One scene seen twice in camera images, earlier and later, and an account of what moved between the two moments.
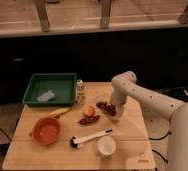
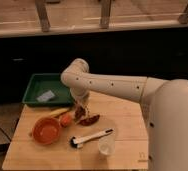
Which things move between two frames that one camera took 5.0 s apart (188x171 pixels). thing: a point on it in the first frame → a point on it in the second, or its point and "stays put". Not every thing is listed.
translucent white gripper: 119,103 → 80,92
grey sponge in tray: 46,96 stays put
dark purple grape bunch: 108,108 → 79,113
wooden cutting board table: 81,136 stays put
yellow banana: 59,112 stays put
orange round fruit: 90,111 → 65,120
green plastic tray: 62,85 stays put
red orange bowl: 46,130 stays put
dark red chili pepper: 89,119 stays put
